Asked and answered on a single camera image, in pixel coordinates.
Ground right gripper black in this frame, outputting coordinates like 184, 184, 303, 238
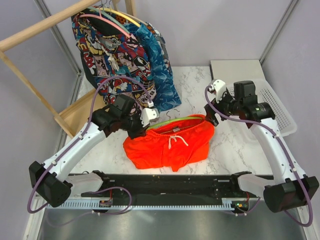
204, 87, 243, 127

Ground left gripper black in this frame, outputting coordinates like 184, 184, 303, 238
119, 110, 150, 140

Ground orange mesh shorts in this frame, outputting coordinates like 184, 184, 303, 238
123, 114, 215, 172

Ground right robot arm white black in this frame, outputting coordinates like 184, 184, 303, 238
204, 79, 320, 213

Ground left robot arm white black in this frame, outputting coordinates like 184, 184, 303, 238
28, 94, 156, 208

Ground blue leaf print shorts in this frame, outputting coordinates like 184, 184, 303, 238
136, 22, 182, 112

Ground comic print shorts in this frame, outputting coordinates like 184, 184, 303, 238
71, 8, 157, 108

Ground pink clothes hanger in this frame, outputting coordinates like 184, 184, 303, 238
79, 14, 131, 38

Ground yellow clothes hanger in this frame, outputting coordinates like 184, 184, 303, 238
100, 7, 148, 27

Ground mint green clothes hanger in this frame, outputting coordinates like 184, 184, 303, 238
88, 6, 130, 35

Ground grey flat box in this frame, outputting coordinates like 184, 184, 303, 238
210, 59, 265, 84

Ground white plastic basket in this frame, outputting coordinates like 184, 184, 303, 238
224, 78, 298, 143

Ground wooden clothes rack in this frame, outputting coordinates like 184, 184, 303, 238
0, 0, 137, 138

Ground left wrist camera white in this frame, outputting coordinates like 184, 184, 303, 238
140, 107, 159, 127

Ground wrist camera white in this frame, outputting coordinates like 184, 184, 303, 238
207, 79, 227, 104
140, 107, 159, 127

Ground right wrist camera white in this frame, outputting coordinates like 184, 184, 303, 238
207, 79, 227, 104

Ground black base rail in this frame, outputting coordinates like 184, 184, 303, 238
93, 170, 256, 200

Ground aluminium frame profile right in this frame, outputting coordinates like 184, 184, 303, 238
259, 0, 300, 66

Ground aluminium frame profile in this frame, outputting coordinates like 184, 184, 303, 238
34, 0, 82, 76
259, 0, 300, 66

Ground white slotted cable duct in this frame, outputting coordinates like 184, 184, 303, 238
59, 197, 253, 210

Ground aluminium frame profile left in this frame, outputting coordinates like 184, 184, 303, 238
34, 0, 82, 76

